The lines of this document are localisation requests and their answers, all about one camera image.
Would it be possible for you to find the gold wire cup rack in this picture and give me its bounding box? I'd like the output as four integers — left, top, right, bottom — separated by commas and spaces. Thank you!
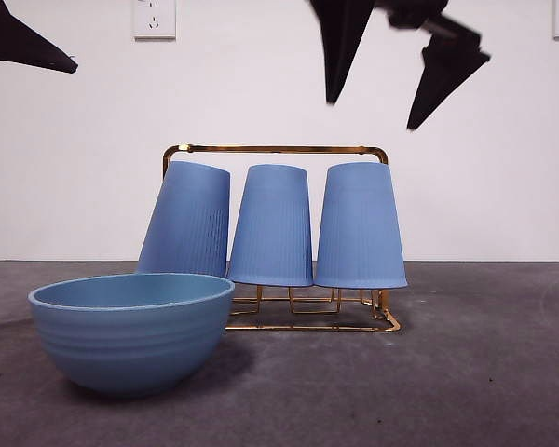
161, 143, 403, 334

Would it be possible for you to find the blue ribbed plastic cup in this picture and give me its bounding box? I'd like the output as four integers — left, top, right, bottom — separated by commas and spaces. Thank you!
314, 161, 409, 290
136, 160, 232, 280
226, 163, 315, 287

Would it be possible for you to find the light blue ribbed bowl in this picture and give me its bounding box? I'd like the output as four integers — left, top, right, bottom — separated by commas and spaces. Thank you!
26, 272, 237, 399

